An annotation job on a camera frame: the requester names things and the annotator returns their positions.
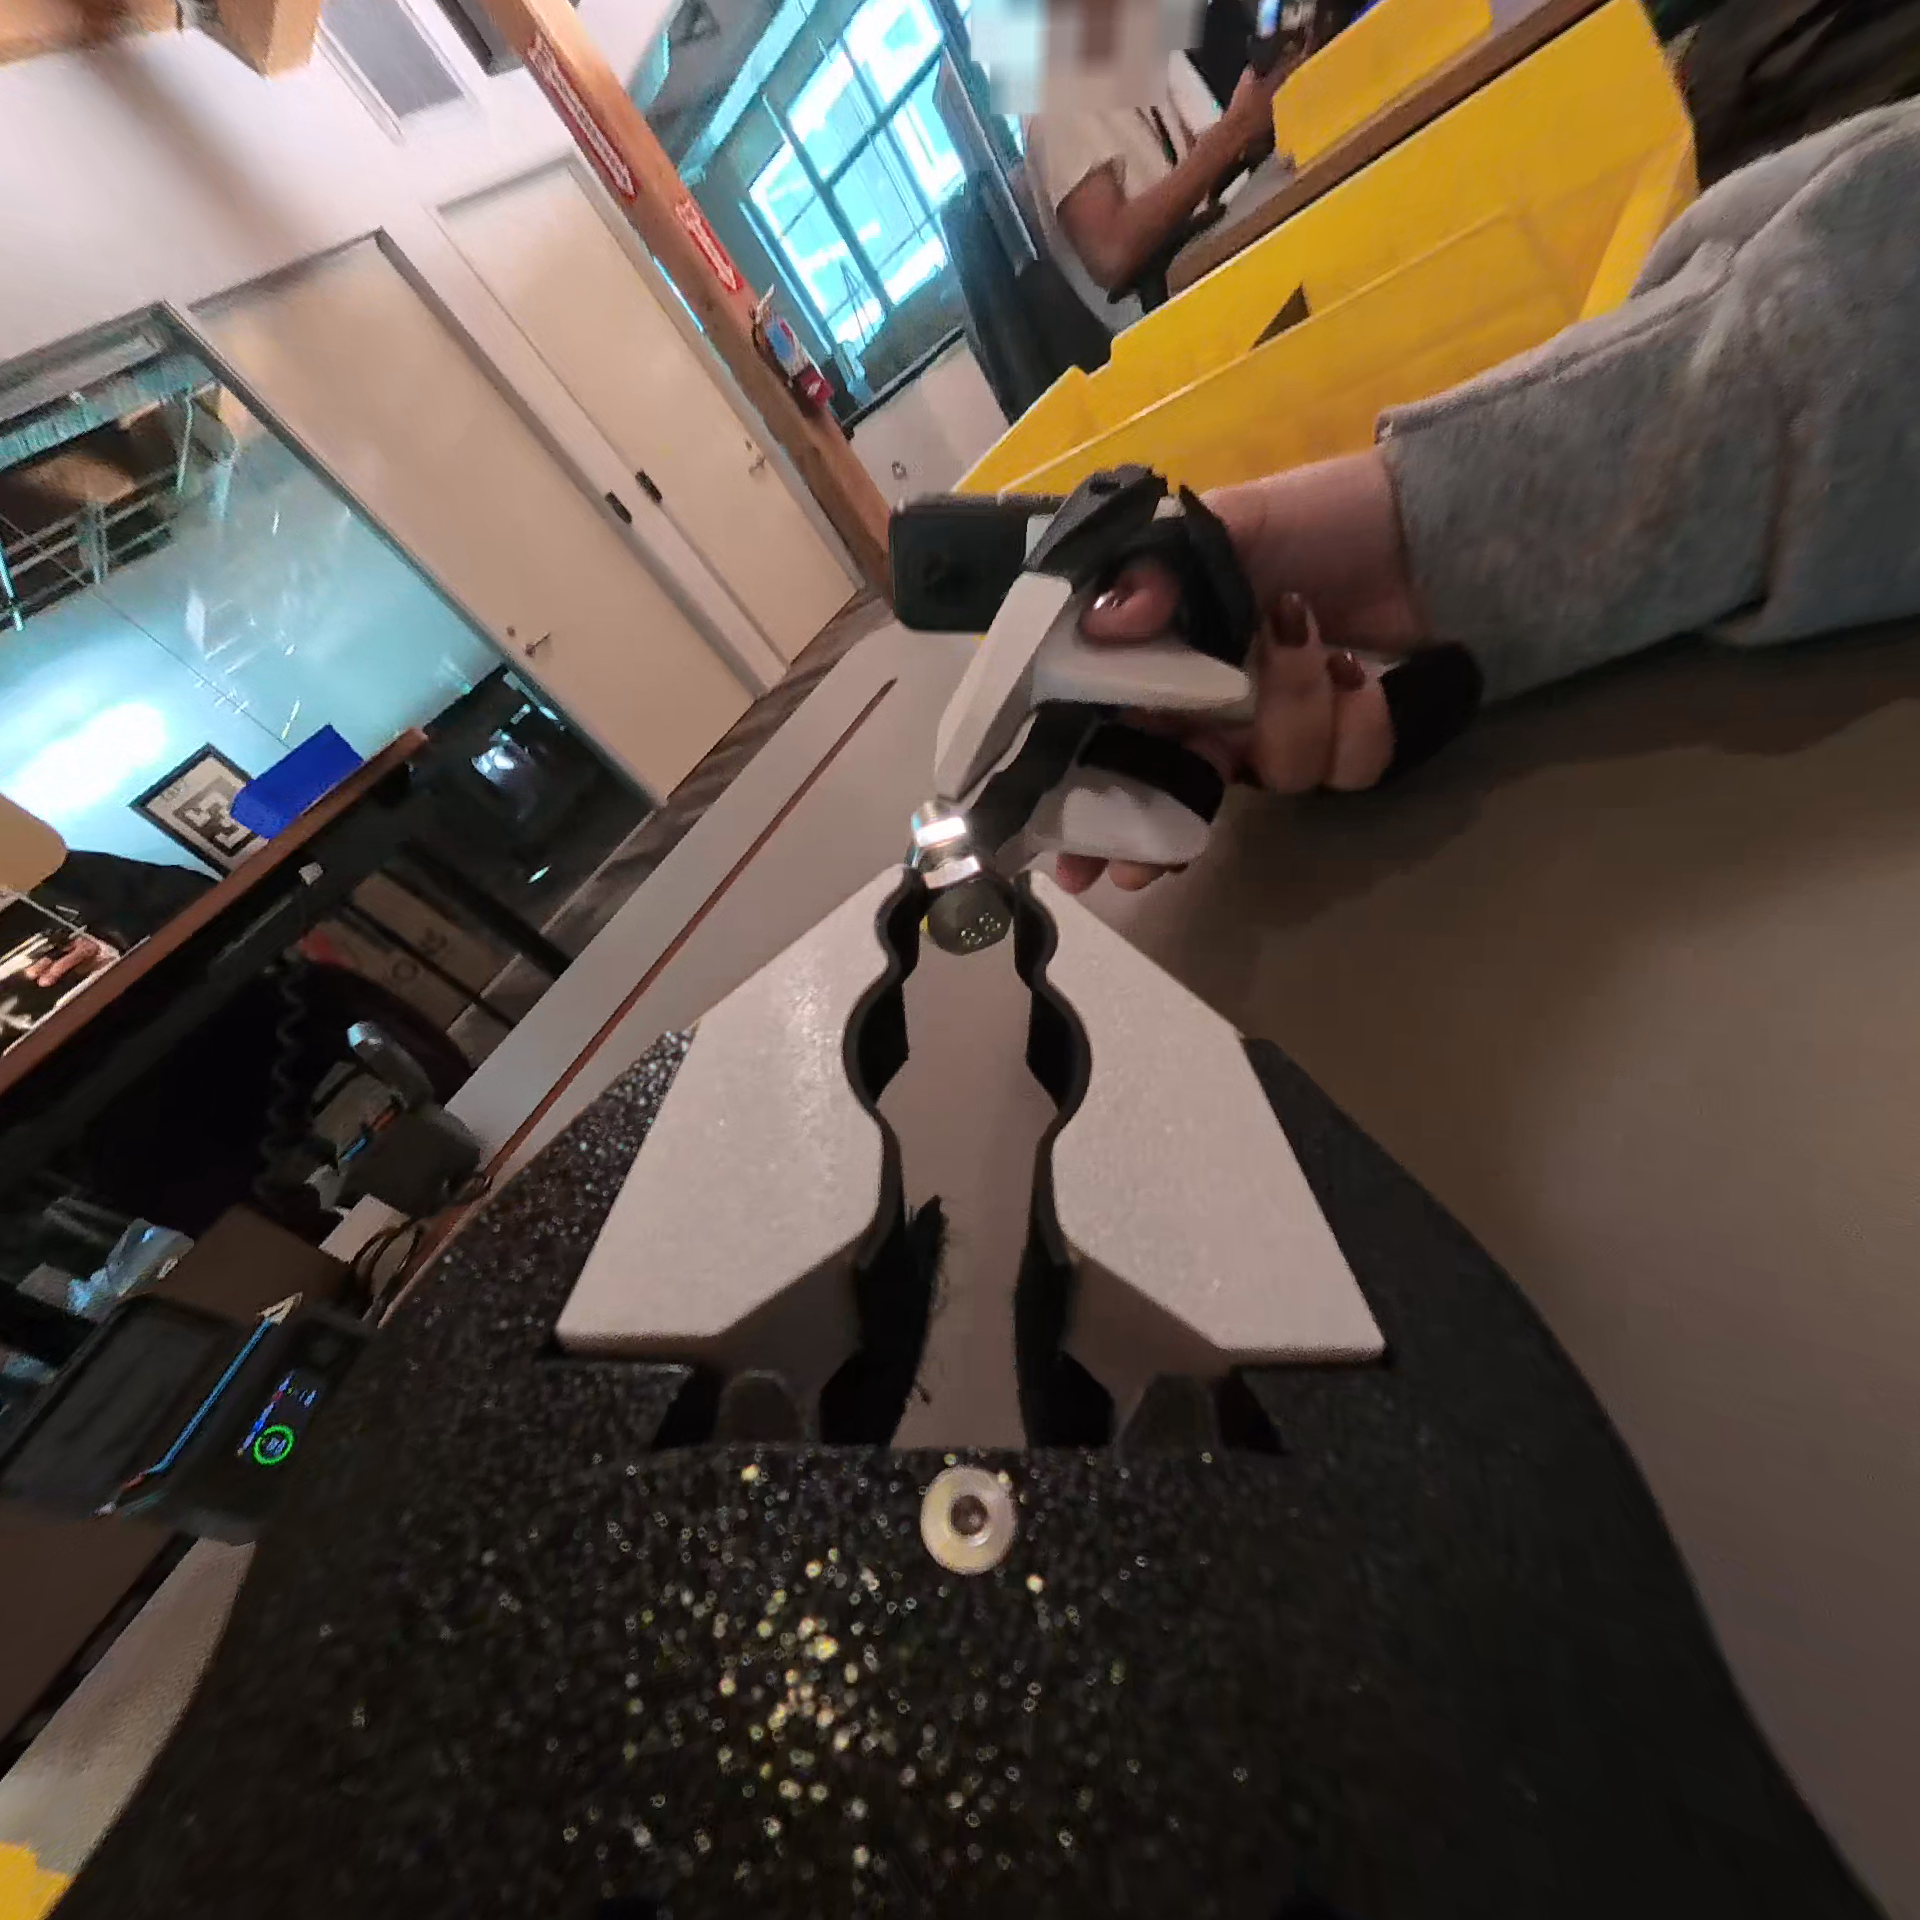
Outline white cabinet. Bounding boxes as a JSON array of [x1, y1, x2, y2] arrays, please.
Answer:
[[844, 342, 1010, 506]]

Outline red fire extinguisher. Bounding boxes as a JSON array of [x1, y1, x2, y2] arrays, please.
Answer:
[[762, 306, 837, 418]]

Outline blue plastic bin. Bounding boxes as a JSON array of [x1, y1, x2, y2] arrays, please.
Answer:
[[225, 725, 369, 837]]

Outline black office chair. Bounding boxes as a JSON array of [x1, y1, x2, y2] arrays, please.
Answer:
[[942, 164, 1120, 425]]

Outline wooden support post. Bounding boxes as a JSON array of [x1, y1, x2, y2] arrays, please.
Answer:
[[486, 0, 898, 589]]

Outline black portable power station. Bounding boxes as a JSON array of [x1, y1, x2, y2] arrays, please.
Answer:
[[0, 1289, 376, 1545]]

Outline red sign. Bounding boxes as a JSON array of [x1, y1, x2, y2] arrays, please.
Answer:
[[673, 198, 749, 297], [529, 53, 644, 208]]

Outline large paned window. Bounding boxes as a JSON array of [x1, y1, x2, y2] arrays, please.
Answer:
[[720, 0, 1000, 384]]

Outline white door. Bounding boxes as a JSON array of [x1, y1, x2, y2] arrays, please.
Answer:
[[434, 158, 859, 684]]

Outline small yellow plastic bin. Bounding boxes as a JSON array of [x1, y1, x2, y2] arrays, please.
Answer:
[[1270, 0, 1498, 169]]

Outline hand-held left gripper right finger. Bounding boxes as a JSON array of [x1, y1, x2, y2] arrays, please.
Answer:
[[1025, 870, 1388, 1449]]

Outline person's right hand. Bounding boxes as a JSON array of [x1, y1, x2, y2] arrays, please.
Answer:
[[1053, 449, 1432, 896]]

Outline white wall vent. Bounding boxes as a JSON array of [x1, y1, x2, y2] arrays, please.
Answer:
[[322, 0, 467, 121]]

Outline large yellow plastic bin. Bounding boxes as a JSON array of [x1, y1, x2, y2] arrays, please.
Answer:
[[949, 0, 1706, 506]]

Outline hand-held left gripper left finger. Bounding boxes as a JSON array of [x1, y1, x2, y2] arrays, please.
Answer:
[[556, 865, 923, 1445]]

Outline framed black and white tag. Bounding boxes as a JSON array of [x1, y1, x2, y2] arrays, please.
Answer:
[[132, 742, 269, 880]]

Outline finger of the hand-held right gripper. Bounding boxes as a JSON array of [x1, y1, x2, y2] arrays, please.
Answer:
[[984, 778, 1222, 885], [933, 576, 1257, 827]]

